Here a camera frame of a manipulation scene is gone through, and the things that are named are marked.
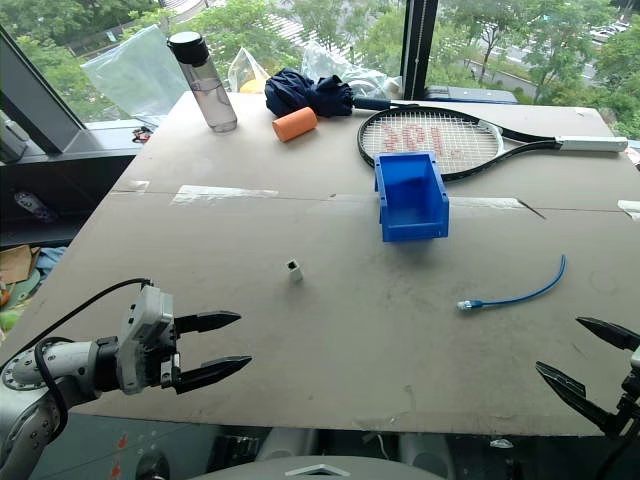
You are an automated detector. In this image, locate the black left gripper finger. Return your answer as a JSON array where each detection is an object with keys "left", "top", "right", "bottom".
[
  {"left": 173, "top": 310, "right": 243, "bottom": 336},
  {"left": 174, "top": 355, "right": 253, "bottom": 396}
]

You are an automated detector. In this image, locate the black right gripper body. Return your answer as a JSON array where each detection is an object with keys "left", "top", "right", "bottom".
[{"left": 614, "top": 368, "right": 640, "bottom": 439}]

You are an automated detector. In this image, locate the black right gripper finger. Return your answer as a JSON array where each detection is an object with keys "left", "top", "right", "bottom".
[
  {"left": 534, "top": 360, "right": 622, "bottom": 437},
  {"left": 575, "top": 316, "right": 640, "bottom": 352}
]

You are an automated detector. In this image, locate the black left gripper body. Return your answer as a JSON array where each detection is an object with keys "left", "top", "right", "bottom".
[{"left": 158, "top": 314, "right": 184, "bottom": 396}]

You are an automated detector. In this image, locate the silver robot torso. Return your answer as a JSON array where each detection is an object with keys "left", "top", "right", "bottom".
[{"left": 189, "top": 454, "right": 451, "bottom": 480}]

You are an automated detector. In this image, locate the black and white tennis racket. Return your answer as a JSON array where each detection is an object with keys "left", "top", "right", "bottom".
[{"left": 356, "top": 104, "right": 629, "bottom": 182}]

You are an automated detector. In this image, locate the brown cardboard piece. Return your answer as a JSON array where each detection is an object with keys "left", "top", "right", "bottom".
[{"left": 0, "top": 244, "right": 41, "bottom": 286}]

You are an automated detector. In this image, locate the orange foam cylinder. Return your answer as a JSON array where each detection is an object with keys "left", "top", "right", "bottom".
[{"left": 271, "top": 106, "right": 319, "bottom": 145}]

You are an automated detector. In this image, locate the clear water bottle black lid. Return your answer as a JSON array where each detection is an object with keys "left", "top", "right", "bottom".
[{"left": 166, "top": 31, "right": 239, "bottom": 135}]

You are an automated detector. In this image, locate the blue plastic storage bin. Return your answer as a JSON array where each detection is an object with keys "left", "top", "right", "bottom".
[{"left": 373, "top": 152, "right": 451, "bottom": 244}]

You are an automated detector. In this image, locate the navy folded umbrella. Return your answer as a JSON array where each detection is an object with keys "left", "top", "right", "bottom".
[{"left": 263, "top": 68, "right": 419, "bottom": 120}]

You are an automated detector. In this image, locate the clear bag with yellow contents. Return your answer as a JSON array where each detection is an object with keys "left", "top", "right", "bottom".
[{"left": 228, "top": 46, "right": 274, "bottom": 95}]

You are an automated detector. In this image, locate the bluish clear plastic bag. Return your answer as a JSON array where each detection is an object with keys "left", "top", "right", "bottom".
[{"left": 79, "top": 23, "right": 195, "bottom": 126}]

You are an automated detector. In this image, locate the dark blue flat box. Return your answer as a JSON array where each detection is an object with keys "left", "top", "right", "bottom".
[{"left": 424, "top": 85, "right": 519, "bottom": 105}]

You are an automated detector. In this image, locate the crumpled clear plastic bag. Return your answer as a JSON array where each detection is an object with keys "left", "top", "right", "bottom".
[{"left": 299, "top": 39, "right": 404, "bottom": 101}]

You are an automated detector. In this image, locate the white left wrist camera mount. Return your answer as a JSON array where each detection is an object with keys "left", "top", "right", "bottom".
[{"left": 117, "top": 284, "right": 175, "bottom": 396}]

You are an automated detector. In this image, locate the blue Ethernet cable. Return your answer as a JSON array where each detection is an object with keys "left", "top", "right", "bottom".
[{"left": 456, "top": 253, "right": 568, "bottom": 314}]

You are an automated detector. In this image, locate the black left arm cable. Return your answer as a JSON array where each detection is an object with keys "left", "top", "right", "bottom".
[{"left": 33, "top": 277, "right": 154, "bottom": 441}]

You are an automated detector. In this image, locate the dark slanted window frame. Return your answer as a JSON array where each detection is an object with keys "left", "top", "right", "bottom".
[{"left": 0, "top": 24, "right": 90, "bottom": 156}]

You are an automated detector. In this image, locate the black window frame post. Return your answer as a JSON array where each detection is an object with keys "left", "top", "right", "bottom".
[{"left": 399, "top": 0, "right": 440, "bottom": 101}]

